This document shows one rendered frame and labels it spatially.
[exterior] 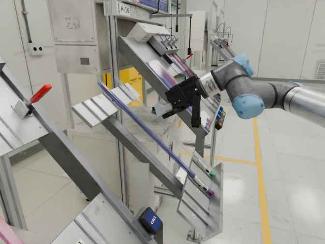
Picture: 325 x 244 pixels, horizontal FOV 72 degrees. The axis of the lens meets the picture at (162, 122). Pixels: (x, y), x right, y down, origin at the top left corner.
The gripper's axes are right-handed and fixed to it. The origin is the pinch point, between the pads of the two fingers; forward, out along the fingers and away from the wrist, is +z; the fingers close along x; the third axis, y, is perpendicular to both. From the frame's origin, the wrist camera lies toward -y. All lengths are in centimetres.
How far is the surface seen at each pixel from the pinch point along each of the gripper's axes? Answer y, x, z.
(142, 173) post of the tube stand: -11.5, 13.9, 8.3
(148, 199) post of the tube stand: -21.0, 13.8, 12.2
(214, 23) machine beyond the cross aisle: 51, -409, -29
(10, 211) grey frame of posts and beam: 0, 30, 48
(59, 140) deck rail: 11.5, 34.2, 8.7
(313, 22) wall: -69, -687, -255
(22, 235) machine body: -8, 32, 46
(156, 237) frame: -23.3, 29.9, 4.7
